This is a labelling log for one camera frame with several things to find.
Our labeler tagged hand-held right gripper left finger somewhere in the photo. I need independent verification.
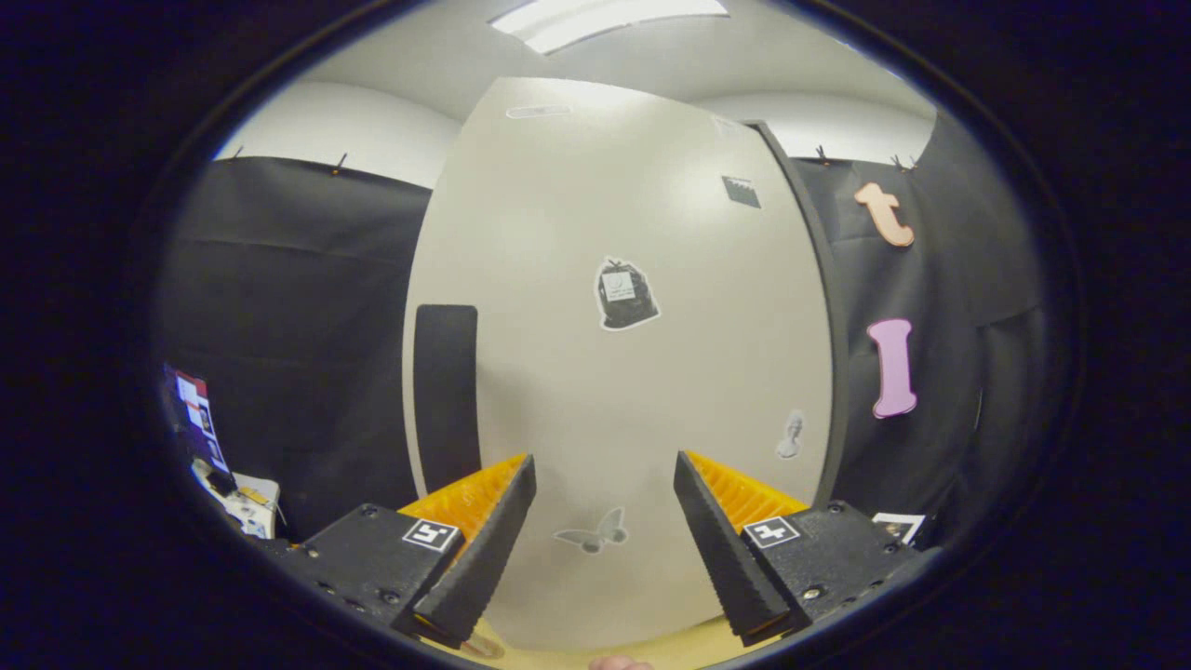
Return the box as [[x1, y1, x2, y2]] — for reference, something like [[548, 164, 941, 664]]
[[302, 453, 538, 650]]

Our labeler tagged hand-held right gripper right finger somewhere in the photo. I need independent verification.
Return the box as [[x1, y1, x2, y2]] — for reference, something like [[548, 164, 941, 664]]
[[673, 449, 931, 646]]

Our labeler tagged black door handle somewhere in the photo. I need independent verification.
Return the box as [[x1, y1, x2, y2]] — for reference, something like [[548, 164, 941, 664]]
[[412, 304, 482, 494]]

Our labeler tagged beige cabinet door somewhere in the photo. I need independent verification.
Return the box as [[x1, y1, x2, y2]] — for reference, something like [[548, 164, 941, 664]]
[[402, 76, 834, 650]]

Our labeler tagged grey cabinet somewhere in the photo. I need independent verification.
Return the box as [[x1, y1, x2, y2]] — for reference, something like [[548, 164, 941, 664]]
[[744, 119, 850, 508]]

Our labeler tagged white cover book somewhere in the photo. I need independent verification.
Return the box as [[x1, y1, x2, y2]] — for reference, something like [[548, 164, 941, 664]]
[[872, 512, 927, 546]]

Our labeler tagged white box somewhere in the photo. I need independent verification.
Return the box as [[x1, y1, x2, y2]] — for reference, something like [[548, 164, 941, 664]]
[[194, 461, 282, 541]]

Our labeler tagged black backdrop cloth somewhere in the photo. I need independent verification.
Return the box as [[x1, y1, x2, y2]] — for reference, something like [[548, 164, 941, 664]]
[[154, 112, 1052, 545]]

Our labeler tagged long ceiling light panel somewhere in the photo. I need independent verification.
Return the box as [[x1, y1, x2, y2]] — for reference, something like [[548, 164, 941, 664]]
[[490, 0, 729, 55]]

